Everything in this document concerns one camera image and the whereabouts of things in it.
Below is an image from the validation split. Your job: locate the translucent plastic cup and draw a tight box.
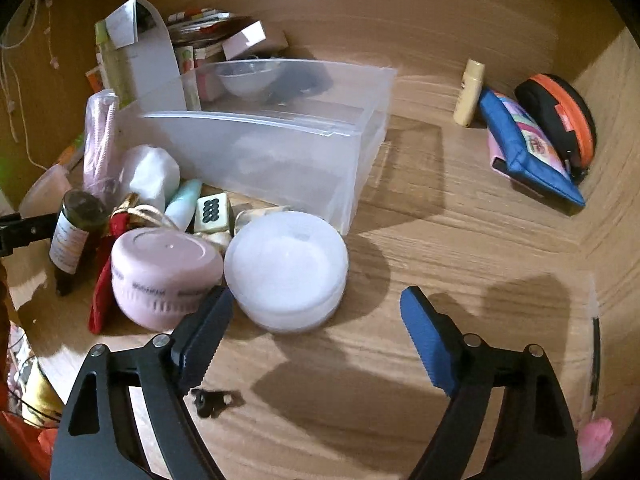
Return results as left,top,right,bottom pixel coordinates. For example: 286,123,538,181
19,166,71,216

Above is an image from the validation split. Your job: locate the red pouch with gold cord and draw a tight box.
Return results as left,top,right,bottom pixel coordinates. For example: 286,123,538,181
88,194,171,335

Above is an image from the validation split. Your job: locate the dark glass bottle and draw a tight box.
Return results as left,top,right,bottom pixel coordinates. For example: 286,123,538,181
48,190,108,297

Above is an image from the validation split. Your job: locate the pink flat case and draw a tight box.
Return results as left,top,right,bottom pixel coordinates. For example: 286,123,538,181
489,137,516,178

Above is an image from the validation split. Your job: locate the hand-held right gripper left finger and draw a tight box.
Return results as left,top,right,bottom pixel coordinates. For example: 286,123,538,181
50,285,236,480

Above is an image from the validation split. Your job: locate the mahjong tile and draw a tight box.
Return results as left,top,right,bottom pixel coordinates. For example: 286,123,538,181
194,192,233,234

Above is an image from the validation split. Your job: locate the translucent plastic storage bin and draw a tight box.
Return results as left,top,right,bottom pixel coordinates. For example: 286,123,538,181
114,58,397,236

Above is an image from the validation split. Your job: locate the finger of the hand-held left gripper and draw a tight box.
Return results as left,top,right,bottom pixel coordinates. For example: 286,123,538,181
0,212,58,256

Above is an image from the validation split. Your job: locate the white drawstring pouch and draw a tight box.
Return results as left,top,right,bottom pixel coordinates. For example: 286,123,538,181
120,145,181,211

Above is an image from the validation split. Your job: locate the small black clip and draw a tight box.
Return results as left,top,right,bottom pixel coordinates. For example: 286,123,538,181
191,387,236,418

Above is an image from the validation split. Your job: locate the blue zipper pouch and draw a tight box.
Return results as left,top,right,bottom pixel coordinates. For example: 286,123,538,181
479,89,586,216

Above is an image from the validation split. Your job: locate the green white carton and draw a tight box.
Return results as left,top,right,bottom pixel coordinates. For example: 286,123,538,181
95,19,136,106

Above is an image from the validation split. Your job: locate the white cable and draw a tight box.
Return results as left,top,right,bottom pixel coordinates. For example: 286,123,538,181
0,0,56,171

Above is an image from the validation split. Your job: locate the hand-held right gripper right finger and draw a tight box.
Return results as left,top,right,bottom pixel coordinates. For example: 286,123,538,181
400,285,583,480

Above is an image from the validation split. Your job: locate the white round plastic container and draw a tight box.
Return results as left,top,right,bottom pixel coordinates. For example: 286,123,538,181
223,211,349,333

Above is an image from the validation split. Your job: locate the stack of booklets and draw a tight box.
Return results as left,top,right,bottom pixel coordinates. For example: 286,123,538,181
167,7,251,61

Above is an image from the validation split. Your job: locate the yellow packet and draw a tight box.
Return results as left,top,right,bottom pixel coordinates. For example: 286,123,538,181
20,360,63,428

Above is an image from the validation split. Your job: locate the clear rectangular tile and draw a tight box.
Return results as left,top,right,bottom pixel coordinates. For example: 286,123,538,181
234,204,292,232

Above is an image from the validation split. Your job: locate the clear plastic bowl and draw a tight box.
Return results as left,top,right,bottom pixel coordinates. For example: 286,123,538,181
215,58,281,96

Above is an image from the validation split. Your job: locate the white arched paper box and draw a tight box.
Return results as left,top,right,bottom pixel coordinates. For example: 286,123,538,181
107,0,188,111

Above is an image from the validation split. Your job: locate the red plastic bag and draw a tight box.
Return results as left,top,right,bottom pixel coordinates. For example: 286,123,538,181
0,410,56,466

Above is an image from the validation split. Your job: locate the pink round jar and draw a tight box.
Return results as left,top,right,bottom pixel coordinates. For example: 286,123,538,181
110,227,224,331

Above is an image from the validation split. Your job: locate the black orange round case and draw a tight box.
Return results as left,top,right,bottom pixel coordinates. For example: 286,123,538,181
514,73,597,183

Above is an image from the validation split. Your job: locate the small white box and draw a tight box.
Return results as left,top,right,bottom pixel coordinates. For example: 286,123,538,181
222,21,288,61

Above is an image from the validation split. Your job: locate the wooden desktop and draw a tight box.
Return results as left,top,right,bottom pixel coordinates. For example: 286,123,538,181
20,35,621,480

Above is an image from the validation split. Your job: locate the strawberry print box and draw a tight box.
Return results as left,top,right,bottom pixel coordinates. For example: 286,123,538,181
175,45,202,111

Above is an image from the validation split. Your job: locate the pink plush item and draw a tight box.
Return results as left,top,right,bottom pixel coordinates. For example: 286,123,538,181
577,417,613,471

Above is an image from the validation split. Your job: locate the mint green tube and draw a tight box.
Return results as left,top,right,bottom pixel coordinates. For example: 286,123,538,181
164,179,202,231

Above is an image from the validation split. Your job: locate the pale yellow tube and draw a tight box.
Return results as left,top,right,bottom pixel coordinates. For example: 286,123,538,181
453,59,487,127

